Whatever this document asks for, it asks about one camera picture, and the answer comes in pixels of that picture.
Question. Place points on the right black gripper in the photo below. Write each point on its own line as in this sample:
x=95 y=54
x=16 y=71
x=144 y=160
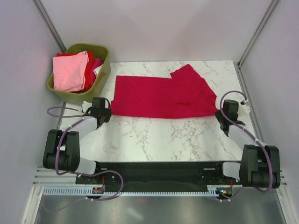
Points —
x=217 y=113

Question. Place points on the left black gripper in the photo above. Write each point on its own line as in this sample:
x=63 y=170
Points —
x=108 y=114

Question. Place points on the crimson red t shirt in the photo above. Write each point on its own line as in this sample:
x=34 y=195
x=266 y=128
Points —
x=184 y=95

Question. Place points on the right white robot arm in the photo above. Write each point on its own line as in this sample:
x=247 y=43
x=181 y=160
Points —
x=260 y=163

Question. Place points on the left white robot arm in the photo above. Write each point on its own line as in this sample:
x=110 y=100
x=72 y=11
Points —
x=62 y=149

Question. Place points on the red folded shirt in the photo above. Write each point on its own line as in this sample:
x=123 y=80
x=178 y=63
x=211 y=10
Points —
x=90 y=70

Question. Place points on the olive green basket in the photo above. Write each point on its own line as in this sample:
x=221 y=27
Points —
x=99 y=52

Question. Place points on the white cloth in basket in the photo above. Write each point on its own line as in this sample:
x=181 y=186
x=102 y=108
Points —
x=97 y=70

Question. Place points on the magenta shirt in basket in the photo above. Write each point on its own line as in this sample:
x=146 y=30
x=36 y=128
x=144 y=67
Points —
x=97 y=62

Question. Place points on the light pink folded shirt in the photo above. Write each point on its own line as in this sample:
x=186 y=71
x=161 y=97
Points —
x=69 y=71

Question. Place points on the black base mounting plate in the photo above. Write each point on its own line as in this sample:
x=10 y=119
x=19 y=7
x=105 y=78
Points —
x=159 y=176

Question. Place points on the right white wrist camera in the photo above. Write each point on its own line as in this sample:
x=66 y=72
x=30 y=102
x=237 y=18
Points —
x=243 y=108

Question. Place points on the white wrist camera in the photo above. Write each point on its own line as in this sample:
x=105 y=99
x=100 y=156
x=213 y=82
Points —
x=243 y=108
x=85 y=106

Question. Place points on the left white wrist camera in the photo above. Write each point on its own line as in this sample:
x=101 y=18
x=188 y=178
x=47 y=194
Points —
x=85 y=106

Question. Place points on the right aluminium frame post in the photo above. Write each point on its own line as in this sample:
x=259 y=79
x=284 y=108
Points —
x=265 y=18

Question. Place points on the aluminium frame post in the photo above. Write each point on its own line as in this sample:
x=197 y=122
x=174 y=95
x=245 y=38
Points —
x=265 y=18
x=49 y=24

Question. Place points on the white slotted cable duct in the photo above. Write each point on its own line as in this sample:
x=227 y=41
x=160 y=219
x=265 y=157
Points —
x=96 y=192

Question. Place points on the aluminium extrusion rail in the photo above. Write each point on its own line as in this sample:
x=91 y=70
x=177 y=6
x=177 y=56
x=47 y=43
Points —
x=48 y=177

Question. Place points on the left aluminium frame post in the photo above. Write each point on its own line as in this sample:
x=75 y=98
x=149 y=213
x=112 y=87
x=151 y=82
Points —
x=49 y=24

